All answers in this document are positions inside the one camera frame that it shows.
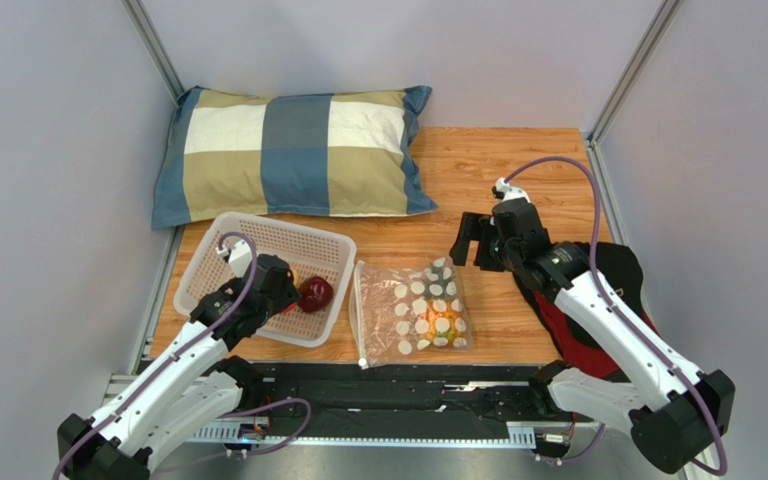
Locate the fake purple plum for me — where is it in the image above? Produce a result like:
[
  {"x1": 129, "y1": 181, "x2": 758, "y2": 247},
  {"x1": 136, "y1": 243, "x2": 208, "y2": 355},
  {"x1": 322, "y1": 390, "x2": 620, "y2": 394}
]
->
[{"x1": 298, "y1": 276, "x2": 334, "y2": 313}]

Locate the clear zip top bag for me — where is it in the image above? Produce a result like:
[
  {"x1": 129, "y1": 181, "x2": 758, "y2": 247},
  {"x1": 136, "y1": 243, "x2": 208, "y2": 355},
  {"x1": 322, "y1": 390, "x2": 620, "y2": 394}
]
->
[{"x1": 348, "y1": 256, "x2": 475, "y2": 369}]

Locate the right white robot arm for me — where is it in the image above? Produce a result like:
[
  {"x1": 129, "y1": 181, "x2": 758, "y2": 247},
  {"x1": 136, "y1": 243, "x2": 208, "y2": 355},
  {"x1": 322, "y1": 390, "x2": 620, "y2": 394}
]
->
[{"x1": 450, "y1": 198, "x2": 736, "y2": 474}]

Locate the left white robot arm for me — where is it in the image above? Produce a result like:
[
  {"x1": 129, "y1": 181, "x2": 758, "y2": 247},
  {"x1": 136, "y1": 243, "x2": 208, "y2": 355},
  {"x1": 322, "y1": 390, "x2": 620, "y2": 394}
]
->
[{"x1": 53, "y1": 254, "x2": 300, "y2": 479}]

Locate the fake orange pineapple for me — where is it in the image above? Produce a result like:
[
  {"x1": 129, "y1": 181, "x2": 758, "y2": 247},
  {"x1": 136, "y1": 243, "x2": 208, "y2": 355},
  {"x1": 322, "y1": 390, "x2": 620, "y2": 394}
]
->
[{"x1": 417, "y1": 257, "x2": 471, "y2": 350}]

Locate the white perforated plastic basket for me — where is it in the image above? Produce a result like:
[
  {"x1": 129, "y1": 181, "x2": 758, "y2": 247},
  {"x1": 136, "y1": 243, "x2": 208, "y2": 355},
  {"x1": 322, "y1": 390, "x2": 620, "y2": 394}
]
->
[{"x1": 173, "y1": 212, "x2": 356, "y2": 348}]

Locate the black embroidered cap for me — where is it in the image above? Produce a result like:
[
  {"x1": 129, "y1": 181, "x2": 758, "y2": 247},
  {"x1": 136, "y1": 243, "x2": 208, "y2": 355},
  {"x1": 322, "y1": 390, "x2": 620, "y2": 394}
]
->
[{"x1": 596, "y1": 242, "x2": 647, "y2": 319}]

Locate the blue beige checked pillow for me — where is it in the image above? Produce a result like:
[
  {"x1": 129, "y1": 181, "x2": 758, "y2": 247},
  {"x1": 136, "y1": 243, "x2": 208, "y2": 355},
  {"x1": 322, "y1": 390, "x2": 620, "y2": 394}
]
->
[{"x1": 151, "y1": 85, "x2": 437, "y2": 230}]

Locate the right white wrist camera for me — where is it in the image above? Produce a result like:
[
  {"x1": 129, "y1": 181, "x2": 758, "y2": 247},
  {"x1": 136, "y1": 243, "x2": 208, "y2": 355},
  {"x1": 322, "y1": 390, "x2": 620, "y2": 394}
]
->
[{"x1": 492, "y1": 177, "x2": 531, "y2": 203}]

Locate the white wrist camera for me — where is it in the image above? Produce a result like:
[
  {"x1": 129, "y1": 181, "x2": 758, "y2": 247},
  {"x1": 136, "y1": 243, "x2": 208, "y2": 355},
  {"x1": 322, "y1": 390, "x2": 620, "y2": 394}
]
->
[
  {"x1": 216, "y1": 239, "x2": 256, "y2": 279},
  {"x1": 492, "y1": 177, "x2": 531, "y2": 203}
]

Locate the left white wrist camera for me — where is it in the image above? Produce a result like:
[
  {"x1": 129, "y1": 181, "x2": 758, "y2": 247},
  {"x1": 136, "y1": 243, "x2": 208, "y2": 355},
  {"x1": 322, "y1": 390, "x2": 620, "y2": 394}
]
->
[{"x1": 216, "y1": 239, "x2": 256, "y2": 279}]

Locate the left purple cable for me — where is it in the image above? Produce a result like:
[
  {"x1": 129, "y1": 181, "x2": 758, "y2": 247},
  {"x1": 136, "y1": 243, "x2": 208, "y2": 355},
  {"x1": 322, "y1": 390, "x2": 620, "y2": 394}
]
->
[{"x1": 51, "y1": 230, "x2": 314, "y2": 480}]

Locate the purple cable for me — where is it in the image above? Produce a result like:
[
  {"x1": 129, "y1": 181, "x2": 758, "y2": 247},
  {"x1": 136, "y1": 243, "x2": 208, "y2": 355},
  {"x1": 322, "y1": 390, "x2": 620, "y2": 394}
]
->
[
  {"x1": 51, "y1": 230, "x2": 314, "y2": 480},
  {"x1": 500, "y1": 156, "x2": 729, "y2": 477}
]

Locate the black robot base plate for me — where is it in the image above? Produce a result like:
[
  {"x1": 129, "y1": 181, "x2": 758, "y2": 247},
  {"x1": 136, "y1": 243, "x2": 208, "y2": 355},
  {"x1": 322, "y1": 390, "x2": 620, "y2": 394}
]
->
[{"x1": 215, "y1": 357, "x2": 597, "y2": 439}]

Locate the white slotted cable duct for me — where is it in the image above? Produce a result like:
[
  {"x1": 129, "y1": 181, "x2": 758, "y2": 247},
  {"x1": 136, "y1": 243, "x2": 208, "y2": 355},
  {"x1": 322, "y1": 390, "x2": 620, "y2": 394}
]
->
[{"x1": 185, "y1": 420, "x2": 538, "y2": 450}]

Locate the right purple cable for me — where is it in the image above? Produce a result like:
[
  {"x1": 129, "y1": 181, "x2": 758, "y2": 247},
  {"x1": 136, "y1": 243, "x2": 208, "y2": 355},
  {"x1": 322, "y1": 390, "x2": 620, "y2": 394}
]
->
[{"x1": 500, "y1": 156, "x2": 729, "y2": 477}]

